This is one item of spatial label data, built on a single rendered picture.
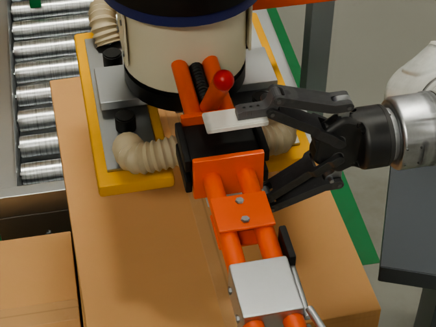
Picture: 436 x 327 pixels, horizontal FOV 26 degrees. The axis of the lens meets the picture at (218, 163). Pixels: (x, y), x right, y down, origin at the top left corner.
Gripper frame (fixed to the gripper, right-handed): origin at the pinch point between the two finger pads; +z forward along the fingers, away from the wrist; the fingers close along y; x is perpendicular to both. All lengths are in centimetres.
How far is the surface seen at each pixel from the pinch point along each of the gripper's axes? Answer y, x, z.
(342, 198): 123, 102, -59
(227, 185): 1.4, -3.0, -0.2
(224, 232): -1.3, -12.3, 2.2
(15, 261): 69, 50, 31
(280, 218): 28.6, 14.7, -12.5
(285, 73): 64, 90, -35
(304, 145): 10.9, 11.5, -14.1
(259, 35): 10.8, 36.7, -14.1
